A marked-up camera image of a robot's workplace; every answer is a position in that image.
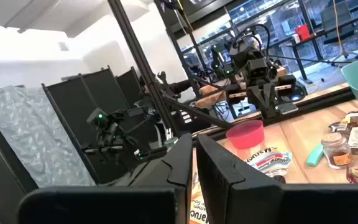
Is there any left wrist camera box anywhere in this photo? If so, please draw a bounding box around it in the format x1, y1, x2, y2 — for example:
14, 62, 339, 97
246, 58, 269, 80

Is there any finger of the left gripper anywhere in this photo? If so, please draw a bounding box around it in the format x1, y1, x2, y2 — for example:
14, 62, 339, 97
267, 83, 280, 118
247, 86, 269, 119

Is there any black folding partition screen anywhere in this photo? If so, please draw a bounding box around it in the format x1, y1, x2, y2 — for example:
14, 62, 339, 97
42, 66, 142, 184

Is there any orange chicken ramen pack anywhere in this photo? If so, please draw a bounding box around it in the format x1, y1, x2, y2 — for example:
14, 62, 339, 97
190, 180, 211, 224

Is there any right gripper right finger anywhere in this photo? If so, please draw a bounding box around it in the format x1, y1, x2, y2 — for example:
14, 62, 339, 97
196, 133, 358, 224

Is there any pink plastic bowl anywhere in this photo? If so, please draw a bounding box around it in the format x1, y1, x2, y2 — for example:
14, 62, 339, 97
225, 120, 265, 150

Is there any glass spice jar tan lid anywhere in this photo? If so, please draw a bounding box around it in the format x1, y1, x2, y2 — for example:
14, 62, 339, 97
321, 132, 353, 170

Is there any teal-handled metal spoon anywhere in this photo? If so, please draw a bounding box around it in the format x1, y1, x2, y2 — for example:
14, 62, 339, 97
306, 143, 325, 167

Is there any grey bubble wrap sheet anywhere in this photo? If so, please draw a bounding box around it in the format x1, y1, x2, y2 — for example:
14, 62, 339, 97
0, 85, 96, 187

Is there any red plastic container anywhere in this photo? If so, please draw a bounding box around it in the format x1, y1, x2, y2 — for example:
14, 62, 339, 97
295, 24, 311, 42

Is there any grey office chair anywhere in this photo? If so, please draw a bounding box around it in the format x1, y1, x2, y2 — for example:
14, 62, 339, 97
320, 0, 358, 63

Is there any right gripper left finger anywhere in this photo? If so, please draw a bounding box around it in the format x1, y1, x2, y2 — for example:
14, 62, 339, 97
17, 133, 194, 224

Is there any blue beef ramen pack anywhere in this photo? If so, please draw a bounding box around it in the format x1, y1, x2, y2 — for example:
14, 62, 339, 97
244, 146, 293, 178

